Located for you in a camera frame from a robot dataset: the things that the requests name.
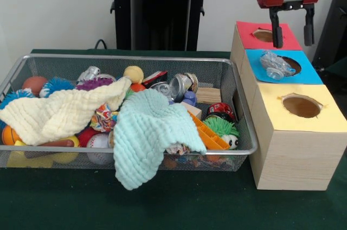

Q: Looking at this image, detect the clear plastic bottle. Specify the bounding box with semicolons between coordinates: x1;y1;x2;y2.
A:
259;49;297;81

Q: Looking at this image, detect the mint waffle cloth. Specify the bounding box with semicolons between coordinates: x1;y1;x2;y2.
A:
113;87;208;190

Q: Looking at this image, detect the wooden three-hole box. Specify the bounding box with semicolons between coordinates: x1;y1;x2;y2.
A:
230;20;347;191

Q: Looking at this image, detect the black upright panel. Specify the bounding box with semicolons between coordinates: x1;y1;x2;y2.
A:
311;0;347;64

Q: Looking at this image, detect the dark green table cloth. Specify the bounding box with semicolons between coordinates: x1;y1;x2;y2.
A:
323;56;347;84
0;48;347;230

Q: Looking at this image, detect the green spiky toy with eyes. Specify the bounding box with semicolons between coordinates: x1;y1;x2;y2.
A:
203;117;241;150

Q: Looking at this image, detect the plain wooden block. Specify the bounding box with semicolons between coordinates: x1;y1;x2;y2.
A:
181;101;203;121

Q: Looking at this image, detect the orange plastic grid toy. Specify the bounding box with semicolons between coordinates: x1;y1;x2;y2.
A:
190;113;231;151

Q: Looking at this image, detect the purple spiky ball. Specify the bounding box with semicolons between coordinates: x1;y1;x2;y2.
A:
76;77;117;91

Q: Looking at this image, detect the white baseball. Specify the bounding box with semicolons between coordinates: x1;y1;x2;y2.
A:
86;133;112;165

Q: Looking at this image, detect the blue spiky ball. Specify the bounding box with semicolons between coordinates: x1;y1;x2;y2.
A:
42;77;76;98

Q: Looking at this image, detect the cream waffle cloth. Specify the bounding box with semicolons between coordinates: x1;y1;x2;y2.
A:
0;77;133;146

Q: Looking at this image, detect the reddish brown ball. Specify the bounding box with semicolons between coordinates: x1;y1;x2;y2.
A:
21;76;48;97

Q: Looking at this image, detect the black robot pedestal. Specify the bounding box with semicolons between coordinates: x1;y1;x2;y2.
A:
104;0;219;51

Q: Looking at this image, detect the black looped cable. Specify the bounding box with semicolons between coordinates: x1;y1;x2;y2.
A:
94;39;109;50

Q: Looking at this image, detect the shallow wire mesh bin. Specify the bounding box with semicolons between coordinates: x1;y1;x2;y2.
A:
0;53;258;173

